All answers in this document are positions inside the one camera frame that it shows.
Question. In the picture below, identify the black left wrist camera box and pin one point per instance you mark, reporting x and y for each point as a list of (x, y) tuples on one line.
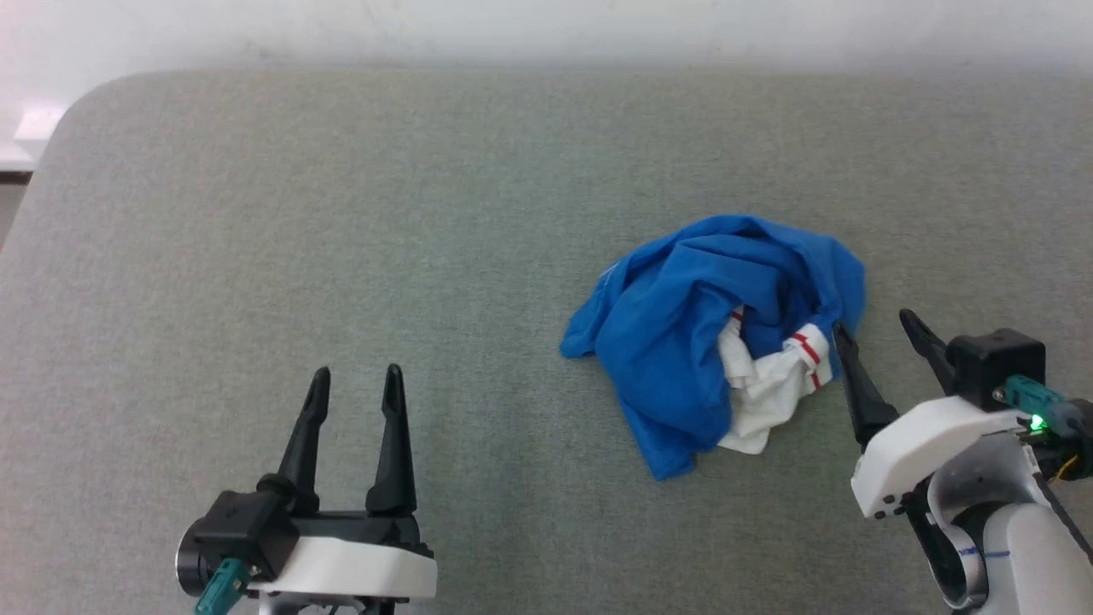
[(235, 534)]

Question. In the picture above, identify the grey fabric table cover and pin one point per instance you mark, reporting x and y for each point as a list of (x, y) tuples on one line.
[(341, 213)]

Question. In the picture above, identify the teal right camera plug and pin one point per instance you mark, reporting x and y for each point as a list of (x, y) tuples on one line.
[(1037, 399)]

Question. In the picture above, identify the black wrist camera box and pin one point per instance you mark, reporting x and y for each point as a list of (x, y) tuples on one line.
[(995, 363), (235, 534)]

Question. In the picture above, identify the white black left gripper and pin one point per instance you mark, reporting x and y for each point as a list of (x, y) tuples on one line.
[(350, 568)]

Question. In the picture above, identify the teal left camera plug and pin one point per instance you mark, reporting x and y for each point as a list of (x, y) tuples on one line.
[(224, 588)]

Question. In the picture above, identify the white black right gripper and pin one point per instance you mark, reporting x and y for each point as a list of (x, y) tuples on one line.
[(931, 444)]

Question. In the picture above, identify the teal camera plug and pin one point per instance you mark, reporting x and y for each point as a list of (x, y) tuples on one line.
[(224, 588), (1037, 399)]

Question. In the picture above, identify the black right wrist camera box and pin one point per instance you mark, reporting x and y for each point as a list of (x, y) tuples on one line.
[(995, 363)]

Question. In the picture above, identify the blue white red-striped T-shirt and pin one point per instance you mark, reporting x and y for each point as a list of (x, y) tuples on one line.
[(683, 342)]

